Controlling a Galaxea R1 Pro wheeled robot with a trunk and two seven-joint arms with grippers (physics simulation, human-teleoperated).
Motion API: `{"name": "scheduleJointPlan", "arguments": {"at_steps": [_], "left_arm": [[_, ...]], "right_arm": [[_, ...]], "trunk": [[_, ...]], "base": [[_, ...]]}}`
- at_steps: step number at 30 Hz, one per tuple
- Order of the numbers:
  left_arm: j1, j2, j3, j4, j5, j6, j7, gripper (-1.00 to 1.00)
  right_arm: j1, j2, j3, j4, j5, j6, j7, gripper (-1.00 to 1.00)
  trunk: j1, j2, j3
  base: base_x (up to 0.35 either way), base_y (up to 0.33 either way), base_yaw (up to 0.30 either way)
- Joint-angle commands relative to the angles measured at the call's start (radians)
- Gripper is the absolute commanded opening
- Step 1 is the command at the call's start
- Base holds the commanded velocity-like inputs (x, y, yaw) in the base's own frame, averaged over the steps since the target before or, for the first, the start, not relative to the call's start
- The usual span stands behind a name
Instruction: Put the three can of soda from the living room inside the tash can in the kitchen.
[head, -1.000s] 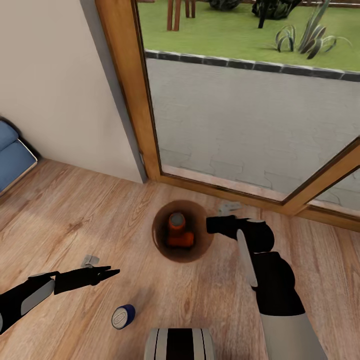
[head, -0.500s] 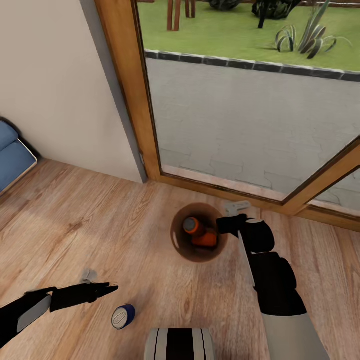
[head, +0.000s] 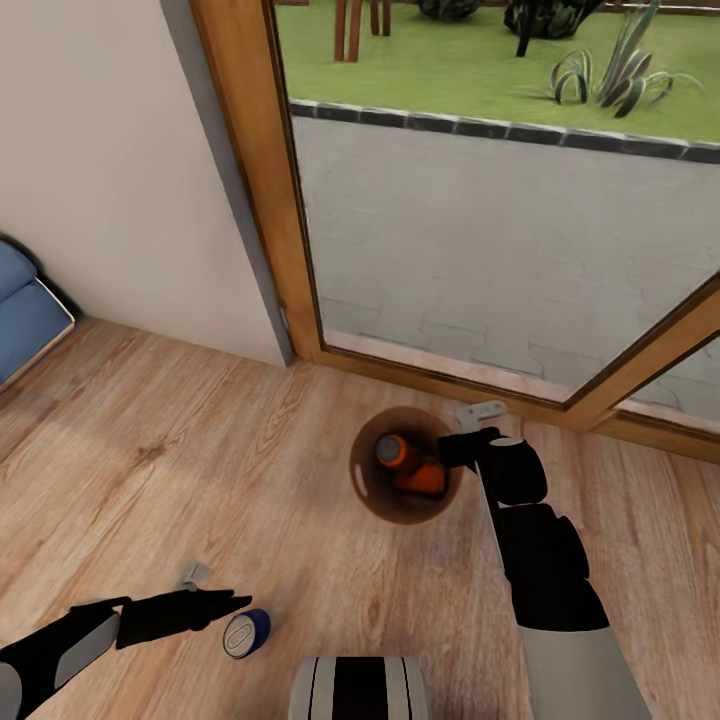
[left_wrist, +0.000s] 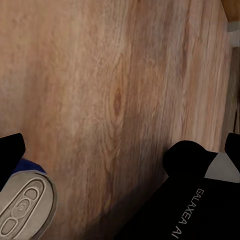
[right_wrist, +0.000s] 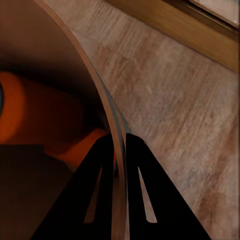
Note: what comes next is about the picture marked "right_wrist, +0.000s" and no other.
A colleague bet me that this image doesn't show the trash can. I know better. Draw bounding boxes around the trash can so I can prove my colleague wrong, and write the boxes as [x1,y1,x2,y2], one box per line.
[0,0,132,240]

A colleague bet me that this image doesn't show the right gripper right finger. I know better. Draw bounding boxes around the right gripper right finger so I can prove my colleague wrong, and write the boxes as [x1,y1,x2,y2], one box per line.
[126,133,211,240]

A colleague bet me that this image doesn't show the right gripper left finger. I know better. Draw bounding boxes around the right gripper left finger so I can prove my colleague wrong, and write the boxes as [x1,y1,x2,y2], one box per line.
[30,133,115,240]

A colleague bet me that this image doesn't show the can of soda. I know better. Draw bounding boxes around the can of soda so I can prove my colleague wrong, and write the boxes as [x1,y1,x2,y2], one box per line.
[42,123,118,179]
[0,71,86,145]

